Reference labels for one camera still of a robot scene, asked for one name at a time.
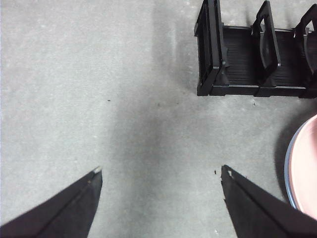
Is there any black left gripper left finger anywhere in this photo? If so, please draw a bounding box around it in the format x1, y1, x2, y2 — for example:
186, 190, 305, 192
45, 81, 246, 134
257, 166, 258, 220
0, 166, 103, 238

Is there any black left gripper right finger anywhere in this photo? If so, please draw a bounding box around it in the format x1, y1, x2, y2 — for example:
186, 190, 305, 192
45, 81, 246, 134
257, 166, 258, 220
220, 165, 317, 238

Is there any blue round plate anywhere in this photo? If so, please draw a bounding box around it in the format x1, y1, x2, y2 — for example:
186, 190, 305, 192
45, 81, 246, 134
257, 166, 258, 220
284, 116, 313, 210

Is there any pink round plate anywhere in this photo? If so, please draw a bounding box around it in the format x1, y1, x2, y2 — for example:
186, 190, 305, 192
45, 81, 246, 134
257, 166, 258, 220
289, 114, 317, 221

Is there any black plastic dish rack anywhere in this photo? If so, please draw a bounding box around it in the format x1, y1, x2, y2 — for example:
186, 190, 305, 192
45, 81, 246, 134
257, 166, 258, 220
193, 0, 317, 99

